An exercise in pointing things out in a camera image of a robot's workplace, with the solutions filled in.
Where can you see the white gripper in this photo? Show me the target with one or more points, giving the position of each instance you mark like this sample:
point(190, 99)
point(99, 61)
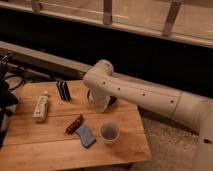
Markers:
point(99, 100)

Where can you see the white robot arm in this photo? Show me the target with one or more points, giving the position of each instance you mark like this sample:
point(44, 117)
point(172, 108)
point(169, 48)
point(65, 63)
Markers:
point(191, 110)

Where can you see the black standing eraser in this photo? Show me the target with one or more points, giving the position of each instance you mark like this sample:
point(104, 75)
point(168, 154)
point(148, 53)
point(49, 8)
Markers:
point(63, 91)

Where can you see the black bowl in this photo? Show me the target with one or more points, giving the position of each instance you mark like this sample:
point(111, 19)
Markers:
point(111, 102)

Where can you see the translucent plastic cup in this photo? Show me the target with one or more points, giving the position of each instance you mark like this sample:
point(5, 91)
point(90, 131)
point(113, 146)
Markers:
point(109, 132)

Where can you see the brown snack wrapper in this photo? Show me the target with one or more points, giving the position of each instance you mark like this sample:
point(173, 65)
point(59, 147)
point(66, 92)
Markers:
point(74, 125)

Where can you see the blue sponge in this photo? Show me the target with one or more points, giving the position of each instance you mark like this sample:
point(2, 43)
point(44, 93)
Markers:
point(86, 136)

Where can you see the wooden table board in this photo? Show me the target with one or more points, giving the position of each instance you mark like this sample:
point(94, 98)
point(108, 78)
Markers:
point(32, 146)

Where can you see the white tube bottle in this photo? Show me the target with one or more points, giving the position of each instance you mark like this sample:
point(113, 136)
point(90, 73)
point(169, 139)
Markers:
point(40, 111)

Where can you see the black equipment at left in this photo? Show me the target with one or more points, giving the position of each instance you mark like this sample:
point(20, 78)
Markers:
point(7, 99)

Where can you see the metal rail bracket middle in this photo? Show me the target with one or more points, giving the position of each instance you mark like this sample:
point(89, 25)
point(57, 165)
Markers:
point(107, 12)

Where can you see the metal rail bracket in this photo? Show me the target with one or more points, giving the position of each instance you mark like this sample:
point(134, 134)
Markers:
point(36, 5)
point(107, 12)
point(171, 18)

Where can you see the metal rail bracket left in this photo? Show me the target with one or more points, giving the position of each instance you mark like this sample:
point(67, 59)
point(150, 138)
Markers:
point(36, 5)

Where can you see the metal rail bracket right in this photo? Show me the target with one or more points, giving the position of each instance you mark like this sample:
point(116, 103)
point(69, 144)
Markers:
point(171, 18)

